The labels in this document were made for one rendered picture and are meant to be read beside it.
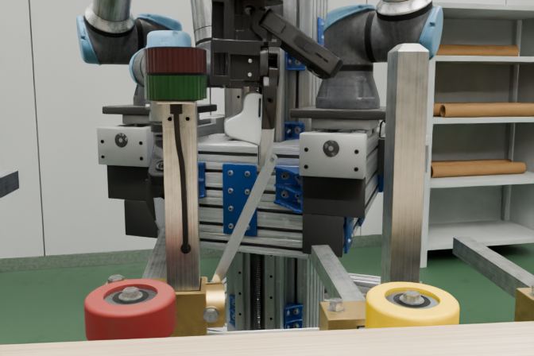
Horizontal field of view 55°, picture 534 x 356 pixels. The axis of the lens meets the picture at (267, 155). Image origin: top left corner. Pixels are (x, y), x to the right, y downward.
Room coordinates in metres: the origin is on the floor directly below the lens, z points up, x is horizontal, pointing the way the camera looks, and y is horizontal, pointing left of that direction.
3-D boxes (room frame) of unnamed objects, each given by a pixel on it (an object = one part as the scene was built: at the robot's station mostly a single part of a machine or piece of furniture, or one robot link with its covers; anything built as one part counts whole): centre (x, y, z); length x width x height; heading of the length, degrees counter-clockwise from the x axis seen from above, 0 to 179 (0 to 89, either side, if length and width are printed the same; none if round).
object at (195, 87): (0.51, 0.09, 1.09); 0.06 x 0.06 x 0.02
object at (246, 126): (0.63, 0.02, 1.04); 0.06 x 0.03 x 0.09; 95
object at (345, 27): (1.23, -0.20, 1.20); 0.13 x 0.12 x 0.14; 59
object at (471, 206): (3.30, -1.32, 0.78); 0.90 x 0.45 x 1.55; 102
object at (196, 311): (0.55, 0.12, 0.85); 0.14 x 0.06 x 0.05; 95
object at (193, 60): (0.51, 0.09, 1.12); 0.06 x 0.06 x 0.02
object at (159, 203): (0.89, 0.18, 0.86); 0.06 x 0.03 x 0.09; 5
